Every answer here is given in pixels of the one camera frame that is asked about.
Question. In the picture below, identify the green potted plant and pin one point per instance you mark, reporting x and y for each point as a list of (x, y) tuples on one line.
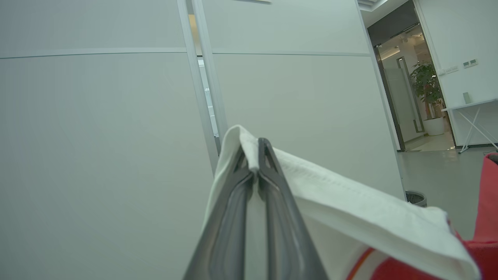
[(426, 83)]

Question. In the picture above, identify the white plant pot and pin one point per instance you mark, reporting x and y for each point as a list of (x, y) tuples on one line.
[(433, 126)]

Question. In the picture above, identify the white partition panel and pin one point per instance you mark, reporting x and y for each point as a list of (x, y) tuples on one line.
[(97, 136), (303, 97)]

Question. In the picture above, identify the grey partition post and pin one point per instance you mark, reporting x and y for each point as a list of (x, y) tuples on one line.
[(212, 77)]

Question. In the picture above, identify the white wall socket strip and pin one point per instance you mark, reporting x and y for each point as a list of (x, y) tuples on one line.
[(448, 70)]

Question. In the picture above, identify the small grey cup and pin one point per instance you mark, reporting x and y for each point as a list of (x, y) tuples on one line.
[(467, 97)]

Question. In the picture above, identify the red and white jersey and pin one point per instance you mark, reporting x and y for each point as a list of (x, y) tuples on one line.
[(350, 210)]

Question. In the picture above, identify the glass door dark frame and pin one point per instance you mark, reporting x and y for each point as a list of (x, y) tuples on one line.
[(400, 97)]

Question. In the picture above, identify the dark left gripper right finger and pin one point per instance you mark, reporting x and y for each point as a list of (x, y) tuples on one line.
[(288, 241)]

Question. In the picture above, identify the dark round waste bin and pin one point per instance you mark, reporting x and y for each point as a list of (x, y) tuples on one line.
[(416, 199)]

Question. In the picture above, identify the wall switch panel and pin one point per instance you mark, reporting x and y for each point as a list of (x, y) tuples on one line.
[(470, 63)]

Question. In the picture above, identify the white folding table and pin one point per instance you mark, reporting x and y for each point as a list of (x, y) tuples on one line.
[(472, 107)]

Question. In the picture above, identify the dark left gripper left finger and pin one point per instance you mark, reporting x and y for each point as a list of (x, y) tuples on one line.
[(223, 241)]

